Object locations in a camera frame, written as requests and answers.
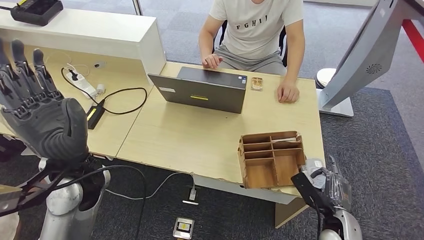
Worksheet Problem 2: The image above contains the person's right hand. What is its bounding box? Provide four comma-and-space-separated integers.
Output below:
202, 53, 224, 70

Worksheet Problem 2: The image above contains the dark grey laptop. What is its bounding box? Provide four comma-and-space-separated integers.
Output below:
148, 66, 249, 115

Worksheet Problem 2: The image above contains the white counter partition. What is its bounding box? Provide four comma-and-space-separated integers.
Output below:
0, 6, 167, 77

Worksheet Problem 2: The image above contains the grey kiosk display stand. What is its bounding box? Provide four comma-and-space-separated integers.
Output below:
316, 0, 403, 118

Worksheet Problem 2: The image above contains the metal post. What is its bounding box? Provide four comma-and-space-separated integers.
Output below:
131, 0, 144, 16

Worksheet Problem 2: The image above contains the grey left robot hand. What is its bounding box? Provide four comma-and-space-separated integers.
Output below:
0, 38, 90, 163

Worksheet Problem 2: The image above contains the silver floor socket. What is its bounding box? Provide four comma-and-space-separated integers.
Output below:
172, 216, 195, 240

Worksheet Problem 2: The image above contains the black chair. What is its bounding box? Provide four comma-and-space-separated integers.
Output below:
211, 19, 288, 67

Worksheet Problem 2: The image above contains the thin white cable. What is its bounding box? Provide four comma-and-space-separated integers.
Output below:
46, 51, 91, 78

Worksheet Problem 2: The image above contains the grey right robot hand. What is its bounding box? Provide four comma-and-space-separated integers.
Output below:
309, 154, 353, 213

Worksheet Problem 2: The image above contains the black power cable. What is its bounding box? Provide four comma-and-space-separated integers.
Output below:
60, 67, 148, 116

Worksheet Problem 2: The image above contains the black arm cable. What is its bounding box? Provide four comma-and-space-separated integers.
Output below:
309, 195, 323, 240
52, 164, 148, 240

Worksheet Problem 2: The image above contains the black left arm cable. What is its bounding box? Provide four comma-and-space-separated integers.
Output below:
52, 164, 148, 240

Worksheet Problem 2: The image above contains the person's left hand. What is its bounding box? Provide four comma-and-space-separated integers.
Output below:
276, 79, 301, 104

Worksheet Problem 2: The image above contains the black laptop power brick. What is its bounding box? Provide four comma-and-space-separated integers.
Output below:
86, 99, 106, 130

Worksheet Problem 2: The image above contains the person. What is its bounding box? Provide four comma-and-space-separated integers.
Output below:
198, 0, 306, 104

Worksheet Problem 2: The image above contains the wooden compartment organizer box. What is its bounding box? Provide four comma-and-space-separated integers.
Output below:
237, 130, 307, 190

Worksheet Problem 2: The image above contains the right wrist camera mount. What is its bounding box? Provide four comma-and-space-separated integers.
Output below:
290, 158, 329, 210

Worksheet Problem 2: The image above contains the red beam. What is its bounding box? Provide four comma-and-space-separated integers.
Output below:
401, 19, 424, 64

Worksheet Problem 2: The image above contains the grey floor cable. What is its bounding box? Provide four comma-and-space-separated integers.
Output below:
105, 171, 196, 201

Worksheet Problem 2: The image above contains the white round base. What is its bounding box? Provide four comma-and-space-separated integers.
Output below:
314, 67, 337, 90

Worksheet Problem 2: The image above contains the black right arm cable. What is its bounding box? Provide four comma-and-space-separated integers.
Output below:
309, 195, 323, 240

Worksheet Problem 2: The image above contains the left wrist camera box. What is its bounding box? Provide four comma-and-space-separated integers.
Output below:
0, 184, 23, 213

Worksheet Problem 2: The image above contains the black charger device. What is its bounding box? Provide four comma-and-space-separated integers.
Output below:
9, 0, 64, 27

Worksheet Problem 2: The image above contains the white power strip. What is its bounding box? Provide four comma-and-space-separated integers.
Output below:
65, 69, 98, 100

